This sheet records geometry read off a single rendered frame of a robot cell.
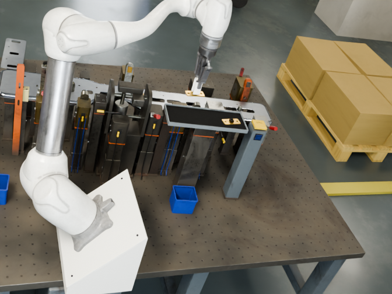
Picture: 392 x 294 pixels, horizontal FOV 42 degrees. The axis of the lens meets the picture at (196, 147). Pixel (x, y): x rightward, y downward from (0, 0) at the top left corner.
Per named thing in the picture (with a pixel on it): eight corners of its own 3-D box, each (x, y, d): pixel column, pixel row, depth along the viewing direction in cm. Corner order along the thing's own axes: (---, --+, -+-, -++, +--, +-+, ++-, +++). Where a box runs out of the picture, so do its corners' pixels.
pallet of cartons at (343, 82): (420, 169, 466) (450, 126, 436) (321, 160, 435) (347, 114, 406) (356, 83, 571) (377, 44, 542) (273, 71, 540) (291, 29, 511)
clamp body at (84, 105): (81, 159, 254) (91, 97, 232) (81, 174, 246) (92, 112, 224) (67, 158, 252) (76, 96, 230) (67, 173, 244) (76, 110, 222)
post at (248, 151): (234, 189, 267) (263, 122, 240) (238, 199, 261) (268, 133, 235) (221, 188, 264) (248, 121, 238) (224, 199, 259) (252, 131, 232)
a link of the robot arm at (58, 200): (74, 243, 191) (34, 217, 175) (55, 219, 203) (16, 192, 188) (104, 210, 193) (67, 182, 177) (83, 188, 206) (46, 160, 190)
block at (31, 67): (34, 105, 277) (38, 60, 260) (32, 118, 268) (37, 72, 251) (20, 103, 275) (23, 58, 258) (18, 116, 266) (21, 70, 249)
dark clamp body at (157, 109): (146, 165, 264) (162, 104, 241) (148, 181, 255) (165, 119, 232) (132, 164, 261) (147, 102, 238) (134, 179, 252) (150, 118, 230)
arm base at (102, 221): (122, 219, 194) (114, 212, 190) (76, 254, 195) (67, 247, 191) (108, 188, 207) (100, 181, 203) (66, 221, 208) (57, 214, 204)
